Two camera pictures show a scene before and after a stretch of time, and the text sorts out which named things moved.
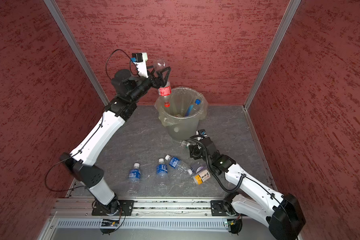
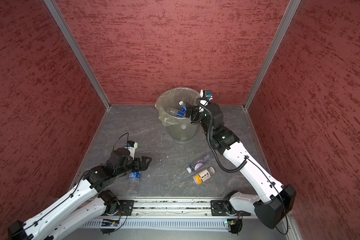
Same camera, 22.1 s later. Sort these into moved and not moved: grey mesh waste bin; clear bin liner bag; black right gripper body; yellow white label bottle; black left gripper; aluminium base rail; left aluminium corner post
Moved: black left gripper; black right gripper body
Not moved: clear bin liner bag; grey mesh waste bin; aluminium base rail; yellow white label bottle; left aluminium corner post
